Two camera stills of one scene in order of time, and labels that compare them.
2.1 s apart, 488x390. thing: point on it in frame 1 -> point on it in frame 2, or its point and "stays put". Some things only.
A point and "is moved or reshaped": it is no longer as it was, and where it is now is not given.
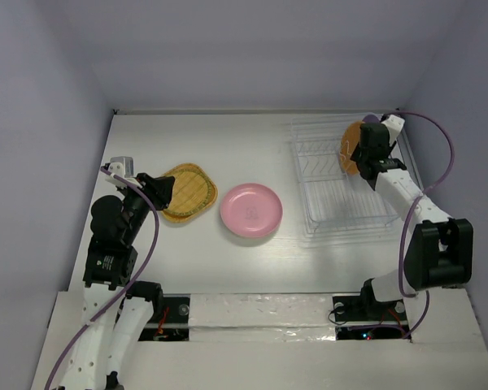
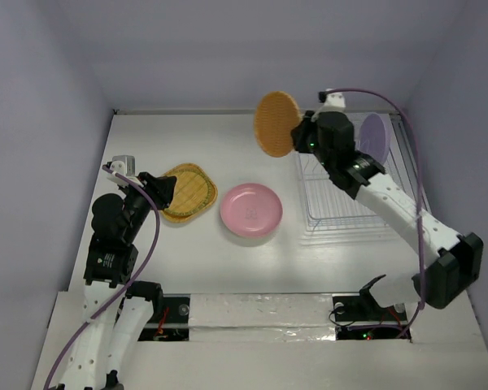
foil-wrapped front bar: [267, 317] stays put
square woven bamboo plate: [193, 193] stays put
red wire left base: [159, 331] stays put
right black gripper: [374, 145] -> [305, 135]
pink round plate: [251, 210] stays put
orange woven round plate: [349, 142] is moved or reshaped
